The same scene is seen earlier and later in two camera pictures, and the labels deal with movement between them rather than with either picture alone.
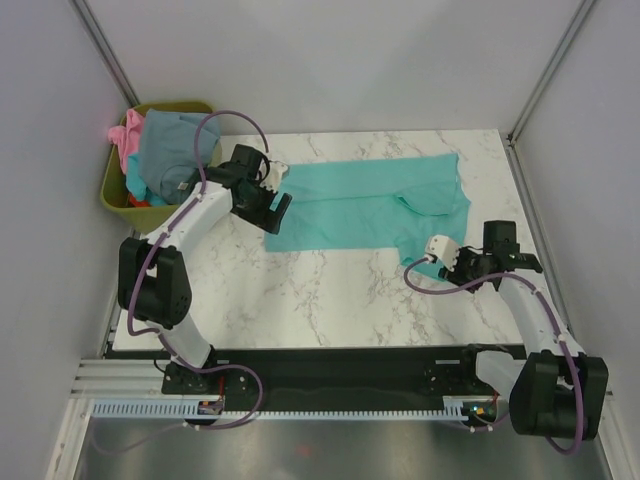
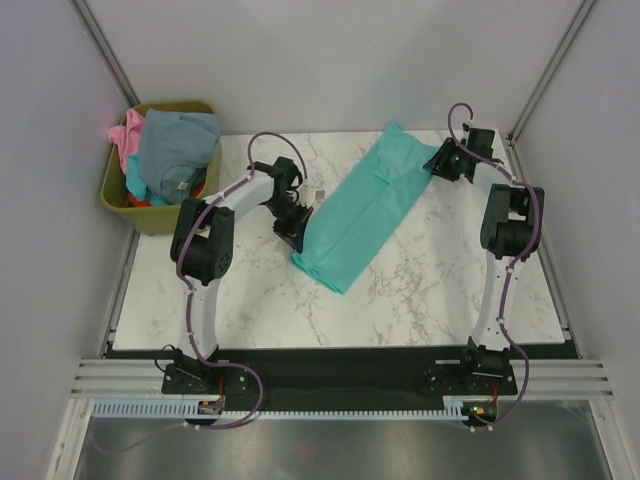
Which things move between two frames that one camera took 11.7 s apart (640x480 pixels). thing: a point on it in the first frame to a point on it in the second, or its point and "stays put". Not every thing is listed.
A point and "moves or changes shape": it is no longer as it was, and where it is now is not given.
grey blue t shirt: (168, 154) stays put
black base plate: (331, 379) stays put
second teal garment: (135, 182) stays put
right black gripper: (455, 276) to (438, 165)
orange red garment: (137, 203) stays put
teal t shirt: (379, 203) moves or changes shape
